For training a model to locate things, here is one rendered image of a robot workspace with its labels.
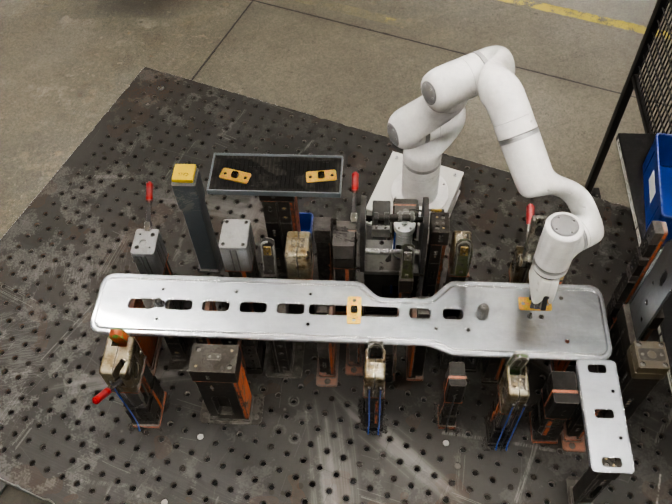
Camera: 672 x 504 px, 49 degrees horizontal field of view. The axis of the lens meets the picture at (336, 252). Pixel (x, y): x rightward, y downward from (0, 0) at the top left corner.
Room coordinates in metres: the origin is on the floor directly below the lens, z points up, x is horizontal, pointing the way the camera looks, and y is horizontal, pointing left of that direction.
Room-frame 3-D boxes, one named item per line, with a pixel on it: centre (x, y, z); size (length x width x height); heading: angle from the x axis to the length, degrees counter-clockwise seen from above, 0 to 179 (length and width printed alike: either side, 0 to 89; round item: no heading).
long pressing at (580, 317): (0.98, -0.02, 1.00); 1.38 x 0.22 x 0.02; 85
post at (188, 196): (1.37, 0.42, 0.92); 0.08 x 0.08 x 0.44; 85
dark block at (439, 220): (1.18, -0.29, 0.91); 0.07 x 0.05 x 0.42; 175
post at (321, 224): (1.21, 0.03, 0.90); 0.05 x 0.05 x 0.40; 85
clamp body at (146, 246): (1.21, 0.53, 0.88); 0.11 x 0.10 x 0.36; 175
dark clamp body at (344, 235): (1.19, -0.03, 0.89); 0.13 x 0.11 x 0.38; 175
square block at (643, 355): (0.79, -0.77, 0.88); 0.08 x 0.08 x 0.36; 85
